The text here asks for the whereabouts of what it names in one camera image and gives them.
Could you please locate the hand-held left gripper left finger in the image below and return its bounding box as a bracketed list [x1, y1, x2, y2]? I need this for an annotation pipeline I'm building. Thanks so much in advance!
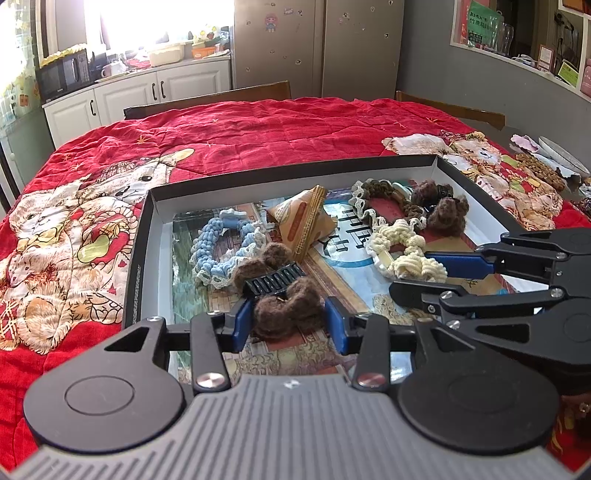
[106, 297, 256, 394]

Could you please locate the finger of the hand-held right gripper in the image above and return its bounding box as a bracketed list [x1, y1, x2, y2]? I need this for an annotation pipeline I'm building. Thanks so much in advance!
[390, 281, 568, 341]
[424, 229, 571, 281]

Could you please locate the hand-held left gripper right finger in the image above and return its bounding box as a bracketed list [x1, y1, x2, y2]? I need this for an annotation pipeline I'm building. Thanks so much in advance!
[324, 297, 477, 394]

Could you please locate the brown fuzzy hair claw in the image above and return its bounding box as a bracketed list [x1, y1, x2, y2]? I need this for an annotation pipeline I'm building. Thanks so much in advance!
[410, 179, 470, 239]
[237, 242, 325, 341]

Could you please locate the cream knitted scrunchie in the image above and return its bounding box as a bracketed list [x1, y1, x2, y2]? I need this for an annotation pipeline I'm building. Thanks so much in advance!
[364, 219, 449, 283]

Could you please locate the light blue knitted scrunchie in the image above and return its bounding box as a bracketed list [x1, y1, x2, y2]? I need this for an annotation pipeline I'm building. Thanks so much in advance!
[189, 209, 267, 290]

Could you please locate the olive lace-trimmed scrunchie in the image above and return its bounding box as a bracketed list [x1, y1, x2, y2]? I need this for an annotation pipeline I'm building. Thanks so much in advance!
[348, 178, 428, 228]

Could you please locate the brown snack packet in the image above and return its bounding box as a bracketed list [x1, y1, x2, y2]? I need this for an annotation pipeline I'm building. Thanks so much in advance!
[266, 185, 339, 257]

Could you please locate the black cardboard box tray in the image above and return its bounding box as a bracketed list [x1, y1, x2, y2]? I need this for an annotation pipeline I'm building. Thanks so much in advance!
[122, 154, 555, 385]

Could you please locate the wooden bead mat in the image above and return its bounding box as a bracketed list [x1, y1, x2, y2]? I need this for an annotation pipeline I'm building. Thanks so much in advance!
[514, 152, 567, 193]

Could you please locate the pink scalloped dish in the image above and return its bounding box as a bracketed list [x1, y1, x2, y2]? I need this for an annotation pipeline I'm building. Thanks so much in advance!
[510, 133, 541, 153]

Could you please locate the white plate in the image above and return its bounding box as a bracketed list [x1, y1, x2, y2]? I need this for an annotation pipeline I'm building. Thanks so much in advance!
[537, 136, 591, 176]

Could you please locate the brown wooden chair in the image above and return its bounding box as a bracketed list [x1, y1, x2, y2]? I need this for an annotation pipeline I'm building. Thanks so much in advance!
[395, 90, 507, 130]

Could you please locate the red printed blanket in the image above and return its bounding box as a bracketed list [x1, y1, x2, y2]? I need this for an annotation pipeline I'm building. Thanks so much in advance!
[0, 97, 591, 468]

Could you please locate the dark wooden chair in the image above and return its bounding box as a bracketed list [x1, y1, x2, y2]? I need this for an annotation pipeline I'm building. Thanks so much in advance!
[123, 80, 292, 121]

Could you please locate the clear drinking glasses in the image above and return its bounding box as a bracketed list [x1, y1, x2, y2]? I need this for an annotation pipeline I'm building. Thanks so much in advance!
[485, 17, 516, 56]

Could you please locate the white kitchen cabinet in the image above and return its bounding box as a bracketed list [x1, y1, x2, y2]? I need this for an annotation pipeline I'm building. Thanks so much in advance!
[43, 59, 232, 149]

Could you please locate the steel double-door refrigerator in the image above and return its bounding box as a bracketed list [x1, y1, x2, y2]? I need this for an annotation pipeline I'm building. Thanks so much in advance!
[233, 0, 405, 100]

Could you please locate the white plastic container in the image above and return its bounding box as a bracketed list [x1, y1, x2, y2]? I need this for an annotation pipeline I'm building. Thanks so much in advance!
[148, 43, 186, 66]

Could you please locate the black microwave oven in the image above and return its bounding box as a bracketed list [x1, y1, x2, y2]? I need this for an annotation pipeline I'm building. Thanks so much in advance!
[35, 49, 91, 103]

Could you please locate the bright window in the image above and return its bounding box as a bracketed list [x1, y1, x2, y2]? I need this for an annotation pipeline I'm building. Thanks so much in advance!
[83, 0, 236, 52]

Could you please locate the yellow lace cover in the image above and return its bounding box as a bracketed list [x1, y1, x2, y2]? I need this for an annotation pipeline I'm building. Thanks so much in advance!
[39, 43, 89, 68]

